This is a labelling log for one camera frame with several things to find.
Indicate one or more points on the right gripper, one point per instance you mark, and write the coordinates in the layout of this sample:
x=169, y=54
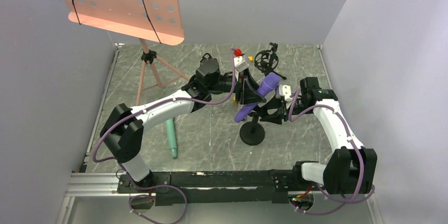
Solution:
x=282, y=106

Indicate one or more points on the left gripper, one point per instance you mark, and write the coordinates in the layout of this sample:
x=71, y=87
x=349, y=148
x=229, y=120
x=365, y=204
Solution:
x=240, y=84

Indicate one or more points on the black round-base clamp stand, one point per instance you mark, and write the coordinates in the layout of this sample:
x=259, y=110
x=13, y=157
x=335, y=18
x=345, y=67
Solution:
x=252, y=133

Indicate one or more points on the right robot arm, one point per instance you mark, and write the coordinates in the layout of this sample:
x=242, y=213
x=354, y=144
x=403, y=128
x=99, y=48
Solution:
x=351, y=167

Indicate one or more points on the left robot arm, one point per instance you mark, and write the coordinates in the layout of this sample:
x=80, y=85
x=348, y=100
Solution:
x=125, y=126

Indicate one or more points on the pink perforated music stand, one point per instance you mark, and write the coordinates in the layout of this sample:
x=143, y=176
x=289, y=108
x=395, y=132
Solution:
x=147, y=20

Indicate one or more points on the mint green microphone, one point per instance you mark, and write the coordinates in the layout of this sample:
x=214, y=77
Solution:
x=171, y=138

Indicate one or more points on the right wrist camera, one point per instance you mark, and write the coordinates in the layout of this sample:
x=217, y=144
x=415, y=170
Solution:
x=283, y=92

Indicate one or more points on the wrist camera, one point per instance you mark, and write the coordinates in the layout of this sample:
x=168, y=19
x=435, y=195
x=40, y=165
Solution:
x=241, y=61
x=283, y=92

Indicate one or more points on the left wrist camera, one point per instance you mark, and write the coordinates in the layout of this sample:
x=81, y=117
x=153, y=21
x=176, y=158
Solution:
x=241, y=61

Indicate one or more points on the black shock mount tripod stand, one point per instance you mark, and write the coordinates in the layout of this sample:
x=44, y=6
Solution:
x=266, y=61

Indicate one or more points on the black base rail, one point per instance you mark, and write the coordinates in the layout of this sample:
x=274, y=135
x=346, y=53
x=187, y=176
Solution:
x=275, y=186

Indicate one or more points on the aluminium table frame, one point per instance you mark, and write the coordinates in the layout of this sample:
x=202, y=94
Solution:
x=82, y=184

